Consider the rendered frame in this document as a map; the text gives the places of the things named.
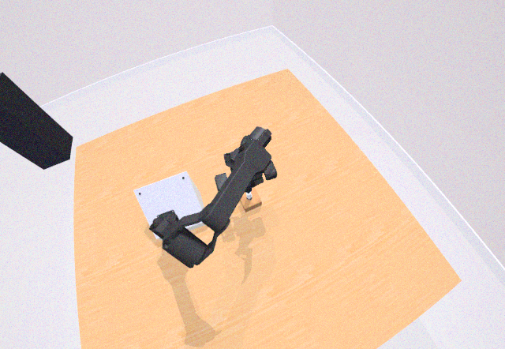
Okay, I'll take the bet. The tan wooden block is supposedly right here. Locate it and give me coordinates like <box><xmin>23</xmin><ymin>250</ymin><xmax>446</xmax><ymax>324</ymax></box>
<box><xmin>240</xmin><ymin>187</ymin><xmax>262</xmax><ymax>212</ymax></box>

